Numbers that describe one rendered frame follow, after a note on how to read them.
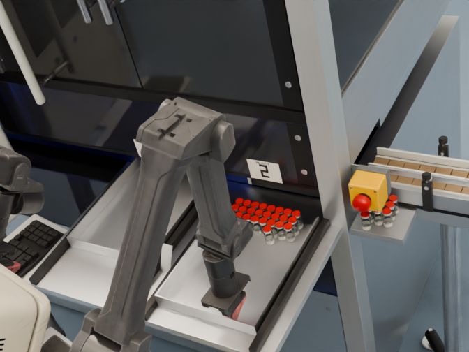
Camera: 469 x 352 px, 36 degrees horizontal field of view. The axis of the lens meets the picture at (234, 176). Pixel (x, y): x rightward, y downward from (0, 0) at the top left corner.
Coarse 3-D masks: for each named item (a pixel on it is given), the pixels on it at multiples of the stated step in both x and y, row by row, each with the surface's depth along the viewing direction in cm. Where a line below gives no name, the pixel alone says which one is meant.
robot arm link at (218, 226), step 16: (224, 128) 103; (224, 144) 105; (208, 160) 109; (224, 160) 108; (192, 176) 115; (208, 176) 114; (224, 176) 120; (192, 192) 121; (208, 192) 118; (224, 192) 123; (208, 208) 123; (224, 208) 127; (208, 224) 129; (224, 224) 130; (240, 224) 137; (208, 240) 137; (224, 240) 133
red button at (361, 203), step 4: (356, 196) 160; (360, 196) 159; (364, 196) 159; (356, 200) 159; (360, 200) 158; (364, 200) 158; (368, 200) 159; (352, 204) 160; (356, 204) 159; (360, 204) 158; (364, 204) 158; (368, 204) 159; (356, 208) 160; (360, 208) 159; (364, 208) 159; (368, 208) 159
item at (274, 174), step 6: (252, 162) 172; (258, 162) 171; (264, 162) 170; (252, 168) 173; (258, 168) 172; (264, 168) 171; (270, 168) 170; (276, 168) 169; (252, 174) 175; (258, 174) 173; (264, 174) 172; (270, 174) 171; (276, 174) 170; (270, 180) 173; (276, 180) 172
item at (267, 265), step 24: (264, 240) 174; (192, 264) 173; (240, 264) 169; (264, 264) 168; (288, 264) 166; (168, 288) 167; (192, 288) 167; (264, 288) 162; (192, 312) 160; (216, 312) 160; (240, 312) 158; (264, 312) 154
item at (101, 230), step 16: (128, 176) 203; (112, 192) 198; (128, 192) 199; (96, 208) 193; (112, 208) 195; (128, 208) 194; (176, 208) 189; (80, 224) 188; (96, 224) 191; (112, 224) 190; (176, 224) 181; (80, 240) 183; (96, 240) 186; (112, 240) 185; (112, 256) 180
